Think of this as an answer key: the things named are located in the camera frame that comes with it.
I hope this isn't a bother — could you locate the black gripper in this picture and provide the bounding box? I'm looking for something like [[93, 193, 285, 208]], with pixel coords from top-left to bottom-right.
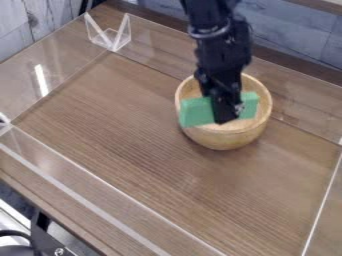
[[189, 19, 252, 124]]

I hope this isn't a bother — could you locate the green foam stick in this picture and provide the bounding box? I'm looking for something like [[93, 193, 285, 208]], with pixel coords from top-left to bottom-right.
[[178, 91, 261, 128]]

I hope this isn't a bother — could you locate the wooden bowl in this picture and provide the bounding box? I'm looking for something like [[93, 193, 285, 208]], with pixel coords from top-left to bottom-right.
[[175, 73, 273, 150]]

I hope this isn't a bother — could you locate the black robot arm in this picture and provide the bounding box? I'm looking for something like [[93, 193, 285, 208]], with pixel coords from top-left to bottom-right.
[[181, 0, 252, 124]]

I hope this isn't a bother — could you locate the clear acrylic corner bracket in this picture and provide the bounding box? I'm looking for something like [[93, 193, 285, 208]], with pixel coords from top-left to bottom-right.
[[85, 13, 131, 52]]

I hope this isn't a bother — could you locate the clear acrylic tray wall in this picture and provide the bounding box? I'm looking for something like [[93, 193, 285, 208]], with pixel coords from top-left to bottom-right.
[[0, 113, 228, 256]]

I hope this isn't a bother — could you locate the black table leg bracket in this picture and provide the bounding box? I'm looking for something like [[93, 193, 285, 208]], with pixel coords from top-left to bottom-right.
[[31, 211, 78, 256]]

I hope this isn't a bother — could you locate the black cable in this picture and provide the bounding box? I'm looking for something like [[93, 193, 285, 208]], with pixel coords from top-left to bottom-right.
[[0, 229, 34, 248]]

